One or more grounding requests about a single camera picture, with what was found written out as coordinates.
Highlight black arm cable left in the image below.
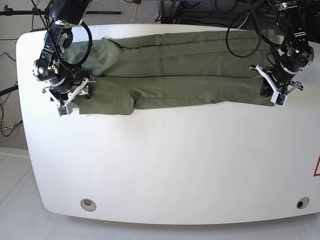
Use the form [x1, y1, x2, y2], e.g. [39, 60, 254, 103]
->
[225, 0, 283, 58]

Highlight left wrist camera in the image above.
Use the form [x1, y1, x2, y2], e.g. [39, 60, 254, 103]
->
[270, 91, 288, 107]

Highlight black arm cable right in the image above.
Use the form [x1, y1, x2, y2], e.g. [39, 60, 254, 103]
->
[31, 0, 93, 70]

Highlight red triangle sticker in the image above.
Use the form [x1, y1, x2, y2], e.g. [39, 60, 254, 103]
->
[313, 156, 320, 177]

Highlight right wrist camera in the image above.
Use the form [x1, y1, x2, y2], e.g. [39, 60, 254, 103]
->
[57, 104, 73, 117]

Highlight table cable grommet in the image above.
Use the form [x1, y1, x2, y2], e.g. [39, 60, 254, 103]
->
[296, 197, 310, 209]
[80, 198, 97, 212]

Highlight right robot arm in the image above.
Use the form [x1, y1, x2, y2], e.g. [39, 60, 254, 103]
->
[33, 0, 93, 110]

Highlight left table cable grommet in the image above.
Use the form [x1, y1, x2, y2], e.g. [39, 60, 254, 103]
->
[80, 198, 97, 212]

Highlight olive green T-shirt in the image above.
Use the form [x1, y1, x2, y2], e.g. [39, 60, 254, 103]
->
[73, 30, 272, 115]

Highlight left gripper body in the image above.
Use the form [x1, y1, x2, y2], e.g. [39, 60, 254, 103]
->
[249, 65, 304, 100]

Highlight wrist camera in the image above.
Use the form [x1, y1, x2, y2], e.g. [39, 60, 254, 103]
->
[270, 91, 288, 107]
[57, 104, 73, 117]

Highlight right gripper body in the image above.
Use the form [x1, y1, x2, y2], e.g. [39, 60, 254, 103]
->
[42, 77, 96, 107]

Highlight black floor cables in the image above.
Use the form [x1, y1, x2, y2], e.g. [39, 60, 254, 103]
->
[0, 51, 23, 137]

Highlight right table cable grommet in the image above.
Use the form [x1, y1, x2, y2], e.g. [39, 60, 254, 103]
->
[296, 197, 310, 209]

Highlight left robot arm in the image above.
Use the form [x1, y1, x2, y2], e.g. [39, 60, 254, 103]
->
[251, 0, 320, 107]

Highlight yellow cable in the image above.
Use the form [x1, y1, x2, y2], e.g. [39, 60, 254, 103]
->
[131, 3, 139, 25]

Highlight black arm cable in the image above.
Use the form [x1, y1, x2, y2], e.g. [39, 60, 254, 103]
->
[31, 0, 93, 70]
[225, 0, 283, 58]

